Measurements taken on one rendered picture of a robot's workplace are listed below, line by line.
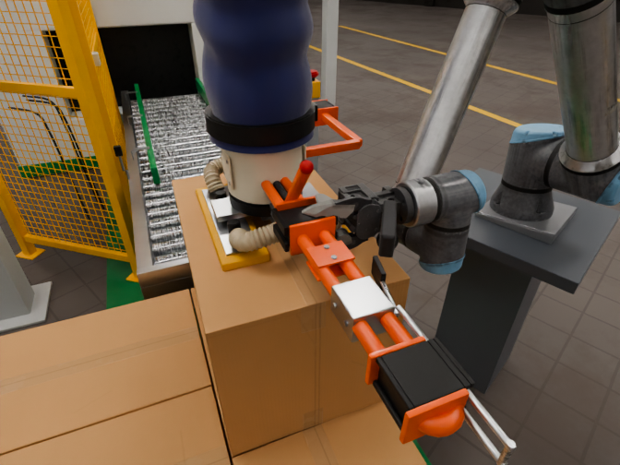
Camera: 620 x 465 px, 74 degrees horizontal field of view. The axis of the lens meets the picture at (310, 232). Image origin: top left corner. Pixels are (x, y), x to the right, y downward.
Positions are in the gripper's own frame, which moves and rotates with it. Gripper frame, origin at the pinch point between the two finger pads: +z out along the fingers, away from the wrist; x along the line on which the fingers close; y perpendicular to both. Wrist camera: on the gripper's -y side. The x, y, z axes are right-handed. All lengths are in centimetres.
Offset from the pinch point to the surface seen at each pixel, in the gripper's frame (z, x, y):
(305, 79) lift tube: -7.2, 20.1, 20.0
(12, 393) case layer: 68, -53, 33
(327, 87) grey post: -160, -75, 344
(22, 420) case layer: 65, -53, 24
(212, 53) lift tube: 8.9, 25.0, 24.0
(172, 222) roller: 21, -54, 101
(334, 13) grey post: -164, -7, 344
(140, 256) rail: 34, -48, 73
